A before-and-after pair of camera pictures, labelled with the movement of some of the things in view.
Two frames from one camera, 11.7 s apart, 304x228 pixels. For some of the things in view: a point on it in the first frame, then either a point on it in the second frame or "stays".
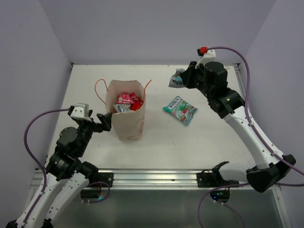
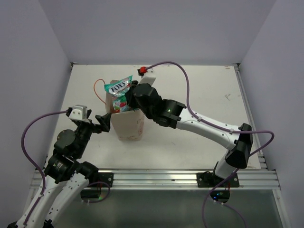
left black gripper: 105,119 stays
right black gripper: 187,75 to 130,97
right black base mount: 205,179 stays
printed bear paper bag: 129,125 stays
